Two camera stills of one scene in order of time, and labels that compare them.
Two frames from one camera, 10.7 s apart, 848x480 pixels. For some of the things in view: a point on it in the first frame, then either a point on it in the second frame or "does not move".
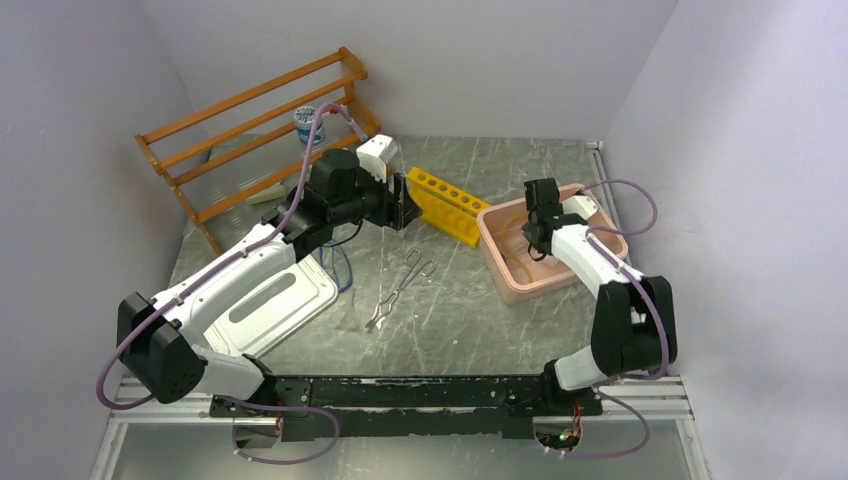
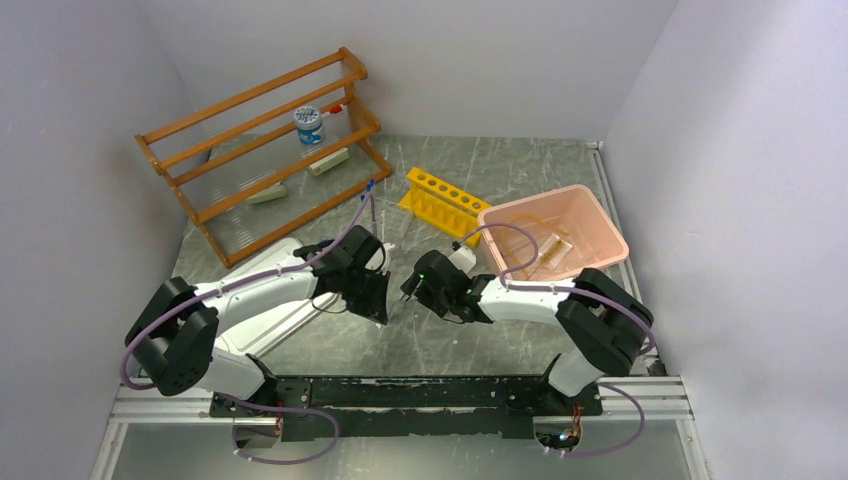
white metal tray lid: x=261 y=313 does not move
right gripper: x=524 y=229 to x=422 y=294
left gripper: x=398 y=210 to x=375 y=306
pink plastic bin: x=522 y=279 does not move
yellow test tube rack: x=446 y=208 does not move
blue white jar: x=304 y=117 does not move
